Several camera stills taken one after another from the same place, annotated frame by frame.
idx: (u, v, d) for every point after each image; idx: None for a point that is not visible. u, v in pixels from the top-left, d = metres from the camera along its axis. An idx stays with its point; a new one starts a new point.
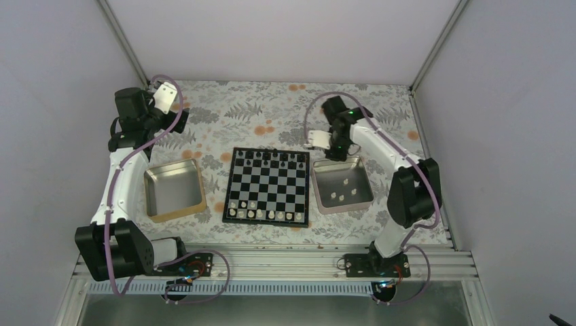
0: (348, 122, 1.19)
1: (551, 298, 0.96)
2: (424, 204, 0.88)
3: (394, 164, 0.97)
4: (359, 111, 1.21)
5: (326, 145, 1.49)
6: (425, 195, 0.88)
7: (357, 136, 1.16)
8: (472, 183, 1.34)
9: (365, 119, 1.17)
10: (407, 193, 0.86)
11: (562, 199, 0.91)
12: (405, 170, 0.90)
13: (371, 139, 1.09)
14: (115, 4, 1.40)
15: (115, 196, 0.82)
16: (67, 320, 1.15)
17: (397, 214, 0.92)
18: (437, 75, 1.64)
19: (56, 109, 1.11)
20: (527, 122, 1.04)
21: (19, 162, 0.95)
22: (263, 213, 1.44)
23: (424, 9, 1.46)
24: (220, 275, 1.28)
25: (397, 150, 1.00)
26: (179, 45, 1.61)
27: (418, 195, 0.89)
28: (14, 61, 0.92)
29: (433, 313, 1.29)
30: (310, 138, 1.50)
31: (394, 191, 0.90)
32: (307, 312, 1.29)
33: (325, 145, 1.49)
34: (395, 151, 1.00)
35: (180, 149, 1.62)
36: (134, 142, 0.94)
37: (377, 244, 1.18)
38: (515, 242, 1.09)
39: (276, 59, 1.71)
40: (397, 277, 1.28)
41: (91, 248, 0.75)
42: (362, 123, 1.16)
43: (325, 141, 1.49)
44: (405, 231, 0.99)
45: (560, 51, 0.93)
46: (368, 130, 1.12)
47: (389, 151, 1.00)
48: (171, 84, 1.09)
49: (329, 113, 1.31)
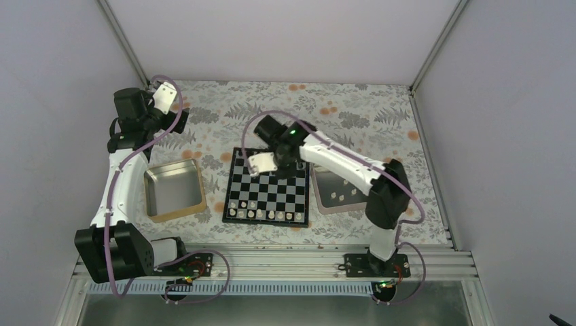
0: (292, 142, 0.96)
1: (551, 298, 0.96)
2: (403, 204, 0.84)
3: (364, 179, 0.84)
4: (298, 123, 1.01)
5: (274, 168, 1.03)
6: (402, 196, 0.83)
7: (310, 157, 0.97)
8: (472, 183, 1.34)
9: (310, 135, 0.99)
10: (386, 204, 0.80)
11: (562, 199, 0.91)
12: (376, 181, 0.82)
13: (327, 157, 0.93)
14: (115, 4, 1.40)
15: (115, 198, 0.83)
16: (67, 320, 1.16)
17: (379, 221, 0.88)
18: (437, 75, 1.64)
19: (56, 109, 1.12)
20: (527, 123, 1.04)
21: (20, 162, 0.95)
22: (263, 213, 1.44)
23: (424, 9, 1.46)
24: (220, 275, 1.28)
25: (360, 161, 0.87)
26: (179, 45, 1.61)
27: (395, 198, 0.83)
28: (15, 61, 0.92)
29: (433, 313, 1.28)
30: (252, 168, 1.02)
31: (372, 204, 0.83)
32: (306, 312, 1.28)
33: (272, 168, 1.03)
34: (358, 162, 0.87)
35: (180, 149, 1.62)
36: (134, 142, 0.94)
37: (372, 250, 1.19)
38: (515, 242, 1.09)
39: (276, 59, 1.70)
40: (397, 277, 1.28)
41: (91, 251, 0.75)
42: (310, 139, 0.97)
43: (270, 162, 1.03)
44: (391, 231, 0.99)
45: (560, 51, 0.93)
46: (320, 148, 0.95)
47: (352, 164, 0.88)
48: (171, 84, 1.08)
49: (265, 138, 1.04)
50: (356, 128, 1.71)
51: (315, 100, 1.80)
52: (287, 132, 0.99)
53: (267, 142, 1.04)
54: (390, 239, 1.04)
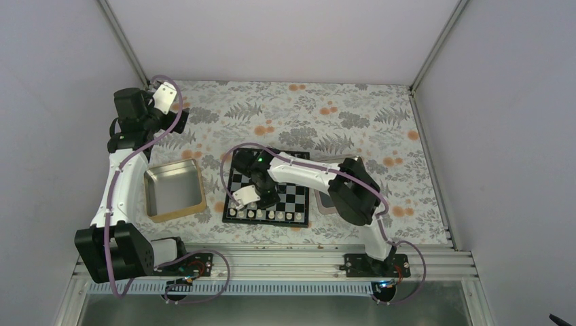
0: (263, 168, 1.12)
1: (551, 298, 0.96)
2: (371, 197, 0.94)
3: (323, 181, 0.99)
4: (265, 151, 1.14)
5: (256, 195, 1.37)
6: (365, 191, 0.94)
7: (279, 176, 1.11)
8: (472, 183, 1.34)
9: (274, 157, 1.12)
10: (350, 199, 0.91)
11: (562, 199, 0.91)
12: (334, 181, 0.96)
13: (291, 172, 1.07)
14: (115, 5, 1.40)
15: (115, 197, 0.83)
16: (67, 320, 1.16)
17: (356, 221, 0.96)
18: (437, 75, 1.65)
19: (56, 109, 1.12)
20: (527, 122, 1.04)
21: (20, 162, 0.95)
22: (263, 213, 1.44)
23: (424, 9, 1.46)
24: (220, 275, 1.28)
25: (316, 168, 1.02)
26: (179, 45, 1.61)
27: (358, 194, 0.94)
28: (14, 61, 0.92)
29: (433, 314, 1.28)
30: (237, 201, 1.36)
31: (339, 204, 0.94)
32: (307, 312, 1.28)
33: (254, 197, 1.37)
34: (316, 169, 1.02)
35: (180, 149, 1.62)
36: (134, 142, 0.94)
37: (367, 252, 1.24)
38: (516, 241, 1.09)
39: (277, 59, 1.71)
40: (397, 277, 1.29)
41: (92, 251, 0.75)
42: (275, 161, 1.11)
43: (251, 193, 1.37)
44: (375, 226, 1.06)
45: (560, 50, 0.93)
46: (283, 165, 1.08)
47: (312, 171, 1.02)
48: (171, 84, 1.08)
49: (240, 169, 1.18)
50: (356, 128, 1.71)
51: (315, 100, 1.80)
52: (257, 161, 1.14)
53: (244, 172, 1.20)
54: (377, 237, 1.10)
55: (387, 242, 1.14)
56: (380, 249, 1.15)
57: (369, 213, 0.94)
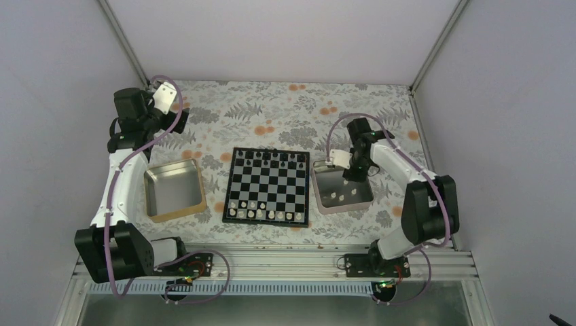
0: (370, 142, 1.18)
1: (550, 298, 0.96)
2: (438, 221, 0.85)
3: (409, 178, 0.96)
4: (382, 132, 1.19)
5: (346, 165, 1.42)
6: (439, 215, 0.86)
7: (376, 155, 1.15)
8: (471, 183, 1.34)
9: (386, 139, 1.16)
10: (419, 206, 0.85)
11: (562, 198, 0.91)
12: (420, 183, 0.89)
13: (388, 155, 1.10)
14: (115, 4, 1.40)
15: (115, 198, 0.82)
16: (66, 320, 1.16)
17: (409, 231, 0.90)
18: (437, 75, 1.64)
19: (56, 109, 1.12)
20: (527, 122, 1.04)
21: (20, 162, 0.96)
22: (263, 213, 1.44)
23: (424, 9, 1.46)
24: (220, 275, 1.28)
25: (412, 165, 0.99)
26: (179, 45, 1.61)
27: (432, 212, 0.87)
28: (14, 62, 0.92)
29: (433, 313, 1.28)
30: (330, 157, 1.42)
31: (407, 204, 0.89)
32: (307, 312, 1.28)
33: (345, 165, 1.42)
34: (411, 166, 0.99)
35: (180, 149, 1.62)
36: (134, 142, 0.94)
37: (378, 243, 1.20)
38: (515, 241, 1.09)
39: (277, 59, 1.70)
40: (397, 277, 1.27)
41: (91, 250, 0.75)
42: (383, 142, 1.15)
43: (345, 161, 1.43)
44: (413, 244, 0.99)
45: (561, 50, 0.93)
46: (387, 148, 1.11)
47: (405, 166, 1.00)
48: (171, 84, 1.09)
49: (352, 134, 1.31)
50: None
51: (315, 100, 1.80)
52: (369, 134, 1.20)
53: (354, 137, 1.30)
54: (403, 249, 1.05)
55: (403, 253, 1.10)
56: (391, 251, 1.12)
57: (426, 237, 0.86)
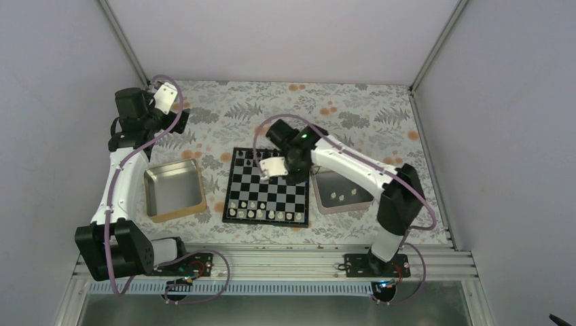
0: (307, 147, 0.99)
1: (551, 297, 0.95)
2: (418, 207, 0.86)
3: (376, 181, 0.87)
4: (310, 130, 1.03)
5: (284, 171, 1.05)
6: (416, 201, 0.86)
7: (323, 161, 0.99)
8: (471, 183, 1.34)
9: (322, 139, 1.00)
10: (400, 210, 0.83)
11: (562, 198, 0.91)
12: (390, 186, 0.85)
13: (338, 161, 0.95)
14: (116, 4, 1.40)
15: (115, 195, 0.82)
16: (66, 320, 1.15)
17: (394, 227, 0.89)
18: (438, 74, 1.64)
19: (56, 110, 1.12)
20: (526, 123, 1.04)
21: (20, 163, 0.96)
22: (263, 213, 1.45)
23: (424, 9, 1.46)
24: (220, 275, 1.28)
25: (370, 166, 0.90)
26: (179, 45, 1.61)
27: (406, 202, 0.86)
28: (15, 61, 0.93)
29: (433, 313, 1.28)
30: (262, 170, 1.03)
31: (386, 208, 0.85)
32: (307, 312, 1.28)
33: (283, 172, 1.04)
34: (370, 167, 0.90)
35: (180, 149, 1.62)
36: (134, 142, 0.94)
37: (373, 249, 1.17)
38: (516, 241, 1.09)
39: (277, 58, 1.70)
40: (397, 277, 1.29)
41: (91, 248, 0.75)
42: (321, 143, 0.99)
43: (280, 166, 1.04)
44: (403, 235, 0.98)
45: (560, 49, 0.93)
46: (333, 151, 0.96)
47: (364, 168, 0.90)
48: (172, 85, 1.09)
49: (278, 142, 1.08)
50: (356, 128, 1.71)
51: (315, 100, 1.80)
52: (299, 138, 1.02)
53: (282, 147, 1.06)
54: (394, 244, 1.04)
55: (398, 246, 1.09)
56: (386, 251, 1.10)
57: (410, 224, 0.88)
